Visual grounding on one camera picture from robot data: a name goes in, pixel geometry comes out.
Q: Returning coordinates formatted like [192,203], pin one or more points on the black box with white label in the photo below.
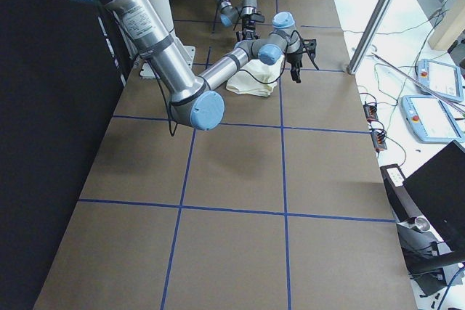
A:
[401,202]

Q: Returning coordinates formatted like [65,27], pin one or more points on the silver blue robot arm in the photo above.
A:
[230,15]
[193,100]

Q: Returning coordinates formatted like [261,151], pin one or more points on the orange black connector box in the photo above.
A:
[370,112]
[379,140]

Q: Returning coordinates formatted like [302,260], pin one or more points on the lower orange black connector box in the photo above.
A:
[379,140]

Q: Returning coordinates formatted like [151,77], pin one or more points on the silver metal cylinder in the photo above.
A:
[421,224]

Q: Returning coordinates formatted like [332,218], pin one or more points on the aluminium frame post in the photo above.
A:
[368,35]

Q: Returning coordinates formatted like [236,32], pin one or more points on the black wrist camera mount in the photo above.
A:
[310,46]
[252,19]

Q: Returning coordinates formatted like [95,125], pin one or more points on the wooden beam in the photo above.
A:
[450,27]

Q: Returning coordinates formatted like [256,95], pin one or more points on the near blue teach pendant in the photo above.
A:
[429,120]

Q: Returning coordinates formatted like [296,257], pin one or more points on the black monitor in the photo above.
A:
[437,188]

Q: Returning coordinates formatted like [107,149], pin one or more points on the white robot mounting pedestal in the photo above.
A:
[170,34]

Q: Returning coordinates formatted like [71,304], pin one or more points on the far blue teach pendant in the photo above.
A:
[442,78]

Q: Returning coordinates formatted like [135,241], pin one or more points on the cream long-sleeve cat shirt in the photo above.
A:
[255,78]

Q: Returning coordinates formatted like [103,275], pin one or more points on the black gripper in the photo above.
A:
[248,25]
[293,59]

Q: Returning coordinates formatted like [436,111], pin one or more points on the blue teach pendant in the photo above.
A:
[429,120]
[442,78]

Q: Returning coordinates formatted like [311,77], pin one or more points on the upper orange black connector box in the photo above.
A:
[370,112]

